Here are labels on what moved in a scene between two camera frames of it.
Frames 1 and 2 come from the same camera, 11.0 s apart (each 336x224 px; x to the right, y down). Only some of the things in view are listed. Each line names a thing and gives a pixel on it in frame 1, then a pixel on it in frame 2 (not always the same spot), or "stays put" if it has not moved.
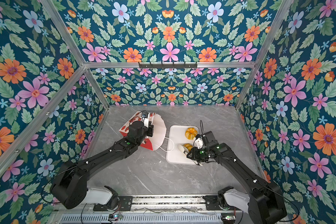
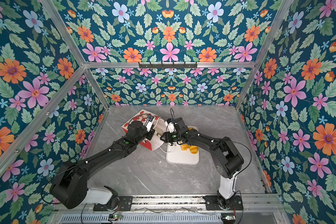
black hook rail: x=167 y=66 stays put
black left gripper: x=150 y=128 stays put
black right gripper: x=194 y=154 → x=167 y=136
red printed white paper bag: x=152 y=142 stays put
